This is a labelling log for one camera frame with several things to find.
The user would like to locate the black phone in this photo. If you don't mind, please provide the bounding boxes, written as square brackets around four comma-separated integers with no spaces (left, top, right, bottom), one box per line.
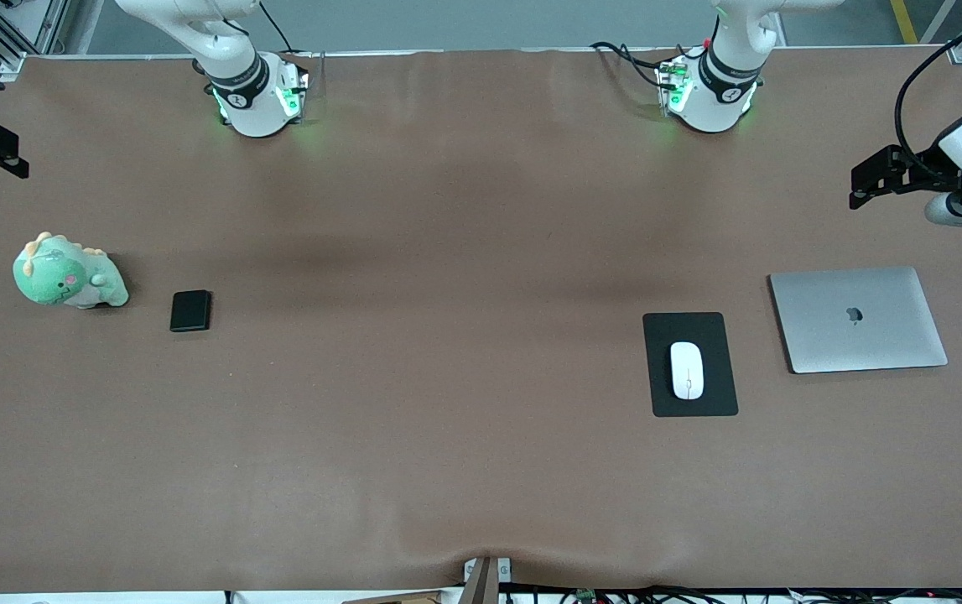
[169,289,212,333]

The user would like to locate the white computer mouse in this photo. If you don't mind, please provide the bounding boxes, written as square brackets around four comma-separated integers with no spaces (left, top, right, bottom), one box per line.
[669,341,705,401]

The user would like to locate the black mouse pad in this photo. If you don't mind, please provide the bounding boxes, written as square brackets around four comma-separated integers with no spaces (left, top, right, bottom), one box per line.
[642,312,739,418]

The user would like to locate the green dinosaur plush toy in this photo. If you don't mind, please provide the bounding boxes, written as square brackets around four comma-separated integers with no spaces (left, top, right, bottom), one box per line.
[13,232,130,310]

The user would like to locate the silver laptop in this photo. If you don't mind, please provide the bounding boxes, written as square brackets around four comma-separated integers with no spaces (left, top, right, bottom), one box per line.
[767,267,949,375]

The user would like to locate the brown table cover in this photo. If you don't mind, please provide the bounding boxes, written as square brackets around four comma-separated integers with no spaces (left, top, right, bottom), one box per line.
[0,46,962,593]

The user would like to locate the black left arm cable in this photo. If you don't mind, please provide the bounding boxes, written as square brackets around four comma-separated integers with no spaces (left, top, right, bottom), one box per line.
[893,15,962,181]

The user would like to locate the black left base cable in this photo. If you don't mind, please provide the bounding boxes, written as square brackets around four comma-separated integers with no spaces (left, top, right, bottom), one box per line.
[590,38,712,90]

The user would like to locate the black base cable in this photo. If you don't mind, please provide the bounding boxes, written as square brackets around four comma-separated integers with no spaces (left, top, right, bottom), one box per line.
[590,38,712,90]
[257,0,299,55]

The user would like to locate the black right base cable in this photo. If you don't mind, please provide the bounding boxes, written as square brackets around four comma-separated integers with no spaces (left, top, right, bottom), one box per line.
[257,0,299,55]

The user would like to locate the metal table edge bracket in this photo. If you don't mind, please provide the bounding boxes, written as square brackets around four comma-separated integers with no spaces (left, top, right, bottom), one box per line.
[462,555,512,604]

